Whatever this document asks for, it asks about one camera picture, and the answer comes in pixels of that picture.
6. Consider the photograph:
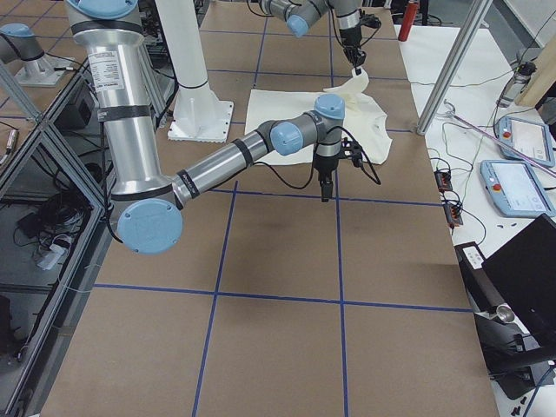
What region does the aluminium frame post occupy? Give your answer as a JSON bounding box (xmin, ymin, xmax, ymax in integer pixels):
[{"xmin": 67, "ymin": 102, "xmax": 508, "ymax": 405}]
[{"xmin": 416, "ymin": 0, "xmax": 493, "ymax": 136}]

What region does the black red connector block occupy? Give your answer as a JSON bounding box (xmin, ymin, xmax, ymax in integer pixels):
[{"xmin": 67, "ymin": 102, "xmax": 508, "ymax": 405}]
[
  {"xmin": 434, "ymin": 170, "xmax": 453, "ymax": 193},
  {"xmin": 443, "ymin": 202, "xmax": 463, "ymax": 228}
]

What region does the black box with label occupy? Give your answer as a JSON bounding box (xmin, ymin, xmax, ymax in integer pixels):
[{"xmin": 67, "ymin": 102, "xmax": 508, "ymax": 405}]
[{"xmin": 454, "ymin": 242, "xmax": 505, "ymax": 313}]

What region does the grey water bottle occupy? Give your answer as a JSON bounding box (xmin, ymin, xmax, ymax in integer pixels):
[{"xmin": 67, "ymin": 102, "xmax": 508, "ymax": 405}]
[{"xmin": 497, "ymin": 61, "xmax": 537, "ymax": 108}]

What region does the near teach pendant blue grey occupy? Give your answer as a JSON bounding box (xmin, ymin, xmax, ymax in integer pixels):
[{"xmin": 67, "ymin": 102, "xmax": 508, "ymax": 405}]
[{"xmin": 480, "ymin": 160, "xmax": 555, "ymax": 218}]

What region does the reacher grabber stick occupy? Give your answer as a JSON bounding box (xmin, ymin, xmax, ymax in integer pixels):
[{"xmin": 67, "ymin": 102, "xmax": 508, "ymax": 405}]
[{"xmin": 442, "ymin": 100, "xmax": 555, "ymax": 170}]

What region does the far teach pendant blue grey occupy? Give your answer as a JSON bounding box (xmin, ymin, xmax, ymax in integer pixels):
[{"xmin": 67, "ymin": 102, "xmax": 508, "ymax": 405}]
[{"xmin": 495, "ymin": 116, "xmax": 555, "ymax": 168}]

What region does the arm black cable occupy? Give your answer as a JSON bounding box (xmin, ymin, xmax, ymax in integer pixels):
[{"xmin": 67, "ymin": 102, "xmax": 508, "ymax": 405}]
[{"xmin": 255, "ymin": 125, "xmax": 382, "ymax": 190}]

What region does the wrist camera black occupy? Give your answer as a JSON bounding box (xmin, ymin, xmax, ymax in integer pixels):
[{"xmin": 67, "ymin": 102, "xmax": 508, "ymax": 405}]
[
  {"xmin": 340, "ymin": 138, "xmax": 364, "ymax": 169},
  {"xmin": 360, "ymin": 14, "xmax": 381, "ymax": 30}
]

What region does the red bottle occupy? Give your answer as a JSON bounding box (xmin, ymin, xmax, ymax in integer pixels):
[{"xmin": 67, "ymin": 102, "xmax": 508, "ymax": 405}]
[{"xmin": 398, "ymin": 0, "xmax": 420, "ymax": 42}]

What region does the black monitor on stand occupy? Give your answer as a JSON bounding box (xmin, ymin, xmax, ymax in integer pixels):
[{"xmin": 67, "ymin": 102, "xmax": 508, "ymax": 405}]
[{"xmin": 477, "ymin": 214, "xmax": 555, "ymax": 400}]

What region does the cream long-sleeve cat shirt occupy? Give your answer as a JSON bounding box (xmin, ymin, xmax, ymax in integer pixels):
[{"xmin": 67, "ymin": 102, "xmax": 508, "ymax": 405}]
[{"xmin": 244, "ymin": 70, "xmax": 392, "ymax": 164}]

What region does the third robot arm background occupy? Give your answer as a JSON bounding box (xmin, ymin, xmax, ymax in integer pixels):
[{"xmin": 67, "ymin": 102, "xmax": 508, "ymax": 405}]
[{"xmin": 1, "ymin": 23, "xmax": 45, "ymax": 64}]

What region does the teach pendant blue grey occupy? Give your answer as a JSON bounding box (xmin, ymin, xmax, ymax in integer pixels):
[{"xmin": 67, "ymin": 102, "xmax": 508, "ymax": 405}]
[
  {"xmin": 480, "ymin": 160, "xmax": 555, "ymax": 218},
  {"xmin": 495, "ymin": 116, "xmax": 555, "ymax": 168}
]

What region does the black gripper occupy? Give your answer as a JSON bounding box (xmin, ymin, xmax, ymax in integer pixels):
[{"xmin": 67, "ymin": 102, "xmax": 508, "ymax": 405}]
[
  {"xmin": 314, "ymin": 154, "xmax": 339, "ymax": 202},
  {"xmin": 340, "ymin": 26, "xmax": 366, "ymax": 76}
]

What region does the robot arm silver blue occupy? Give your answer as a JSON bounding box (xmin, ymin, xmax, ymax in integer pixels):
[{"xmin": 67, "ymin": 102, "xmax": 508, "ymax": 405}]
[
  {"xmin": 258, "ymin": 0, "xmax": 366, "ymax": 75},
  {"xmin": 65, "ymin": 1, "xmax": 345, "ymax": 255}
]

